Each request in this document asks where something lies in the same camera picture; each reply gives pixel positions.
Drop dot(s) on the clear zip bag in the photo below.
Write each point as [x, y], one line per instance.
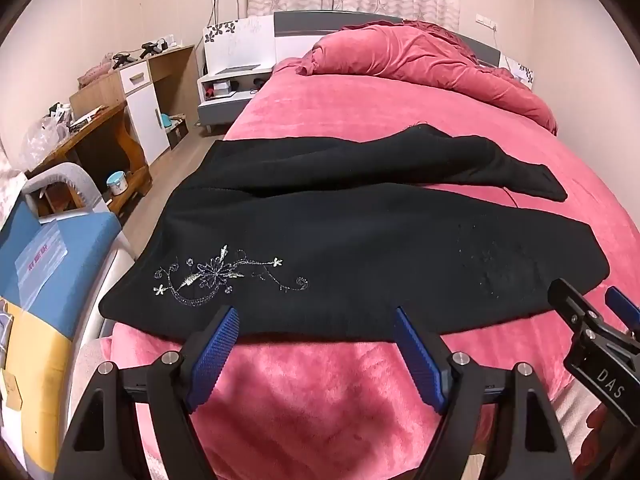
[42, 260]

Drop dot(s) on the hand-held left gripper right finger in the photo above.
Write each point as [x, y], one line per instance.
[417, 355]

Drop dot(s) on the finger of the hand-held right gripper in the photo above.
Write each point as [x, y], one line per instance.
[570, 302]
[620, 304]

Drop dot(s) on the white floral nightstand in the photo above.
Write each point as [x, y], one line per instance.
[520, 72]

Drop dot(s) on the black embroidered pants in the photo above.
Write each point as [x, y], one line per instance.
[350, 240]

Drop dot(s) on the white wall socket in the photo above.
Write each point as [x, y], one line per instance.
[485, 21]

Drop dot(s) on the pink plush bed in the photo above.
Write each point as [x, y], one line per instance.
[320, 400]

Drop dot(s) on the blue mattress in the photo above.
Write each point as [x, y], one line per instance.
[75, 240]

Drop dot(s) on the black tools on desk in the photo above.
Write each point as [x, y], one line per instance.
[150, 49]

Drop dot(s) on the pink duvet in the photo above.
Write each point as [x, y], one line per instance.
[425, 62]

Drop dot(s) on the teal container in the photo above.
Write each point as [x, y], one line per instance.
[167, 121]

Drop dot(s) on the grey padded rail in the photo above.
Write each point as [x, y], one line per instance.
[65, 177]

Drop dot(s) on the white floral panel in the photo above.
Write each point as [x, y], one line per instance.
[240, 42]

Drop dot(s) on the pink fluffy item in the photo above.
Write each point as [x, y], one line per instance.
[95, 74]

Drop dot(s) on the white blue pot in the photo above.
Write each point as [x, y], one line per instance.
[118, 183]

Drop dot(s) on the wooden desk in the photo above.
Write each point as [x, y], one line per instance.
[95, 130]

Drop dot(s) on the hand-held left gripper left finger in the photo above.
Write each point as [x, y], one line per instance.
[214, 350]

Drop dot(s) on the white grey nightstand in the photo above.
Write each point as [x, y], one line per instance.
[225, 100]

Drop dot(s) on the clear plastic bags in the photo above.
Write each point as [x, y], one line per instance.
[42, 135]

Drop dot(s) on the white cabinet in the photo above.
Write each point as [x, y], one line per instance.
[145, 120]

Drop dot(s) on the grey headboard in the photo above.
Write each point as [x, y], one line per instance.
[295, 25]

